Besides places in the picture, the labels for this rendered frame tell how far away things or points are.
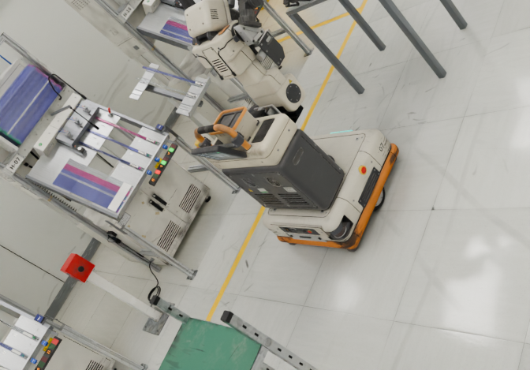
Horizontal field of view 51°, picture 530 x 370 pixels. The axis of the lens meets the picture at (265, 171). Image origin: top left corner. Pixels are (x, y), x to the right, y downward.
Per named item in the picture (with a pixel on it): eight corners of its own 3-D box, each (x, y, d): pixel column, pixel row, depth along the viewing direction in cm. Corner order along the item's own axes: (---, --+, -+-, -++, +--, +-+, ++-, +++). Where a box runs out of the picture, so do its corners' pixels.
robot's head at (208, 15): (209, 29, 263) (203, -2, 262) (187, 39, 280) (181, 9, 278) (233, 28, 272) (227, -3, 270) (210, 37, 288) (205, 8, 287)
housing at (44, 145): (87, 106, 407) (82, 95, 394) (50, 161, 386) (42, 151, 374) (78, 102, 408) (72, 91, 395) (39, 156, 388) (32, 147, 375)
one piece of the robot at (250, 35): (253, 44, 261) (239, 25, 256) (247, 46, 265) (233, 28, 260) (265, 31, 265) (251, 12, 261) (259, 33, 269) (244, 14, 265)
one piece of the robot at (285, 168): (343, 226, 289) (233, 128, 249) (278, 222, 332) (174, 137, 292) (367, 173, 301) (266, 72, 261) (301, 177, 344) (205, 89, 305)
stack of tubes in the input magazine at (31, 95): (63, 87, 392) (31, 61, 379) (20, 144, 371) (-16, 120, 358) (57, 91, 401) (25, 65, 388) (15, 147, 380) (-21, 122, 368)
